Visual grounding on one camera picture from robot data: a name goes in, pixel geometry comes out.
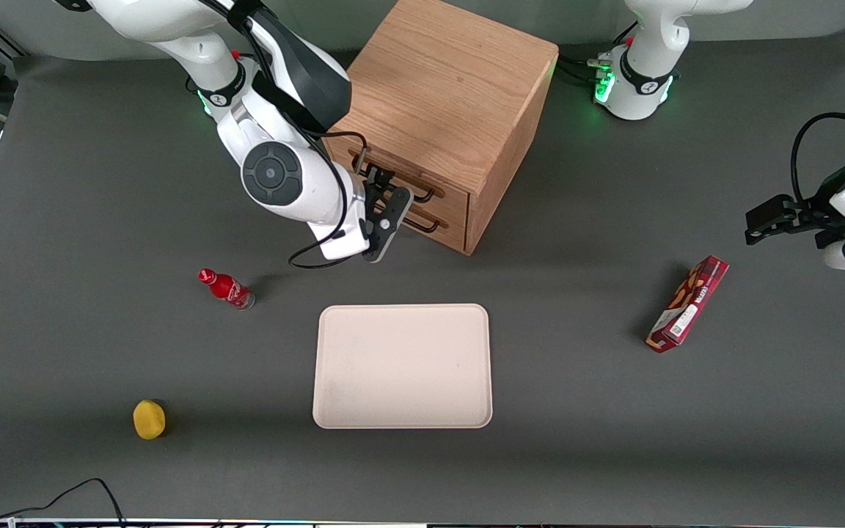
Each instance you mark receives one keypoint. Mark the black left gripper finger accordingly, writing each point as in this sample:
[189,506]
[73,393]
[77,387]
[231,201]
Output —
[833,236]
[771,213]

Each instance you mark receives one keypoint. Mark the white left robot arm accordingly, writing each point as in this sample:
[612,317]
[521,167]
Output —
[650,44]

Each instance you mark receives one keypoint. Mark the red cookie box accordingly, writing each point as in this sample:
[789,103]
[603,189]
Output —
[686,308]

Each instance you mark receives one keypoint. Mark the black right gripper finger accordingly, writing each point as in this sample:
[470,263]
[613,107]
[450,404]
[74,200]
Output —
[380,177]

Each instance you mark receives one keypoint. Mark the wooden drawer cabinet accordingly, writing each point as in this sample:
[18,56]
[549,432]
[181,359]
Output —
[452,81]

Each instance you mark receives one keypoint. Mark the beige rectangular tray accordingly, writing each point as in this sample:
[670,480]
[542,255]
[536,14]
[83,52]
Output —
[402,367]

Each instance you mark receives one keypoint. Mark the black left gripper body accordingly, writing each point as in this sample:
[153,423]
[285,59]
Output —
[827,203]

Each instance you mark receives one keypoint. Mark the yellow lemon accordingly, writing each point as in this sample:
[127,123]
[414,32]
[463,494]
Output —
[149,419]

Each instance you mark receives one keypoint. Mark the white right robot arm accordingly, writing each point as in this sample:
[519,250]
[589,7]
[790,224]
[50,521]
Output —
[320,183]

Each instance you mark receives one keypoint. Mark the small red soda bottle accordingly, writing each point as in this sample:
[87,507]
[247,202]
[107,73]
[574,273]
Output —
[228,289]

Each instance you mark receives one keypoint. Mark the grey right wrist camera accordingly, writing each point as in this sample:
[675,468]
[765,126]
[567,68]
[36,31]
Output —
[392,220]

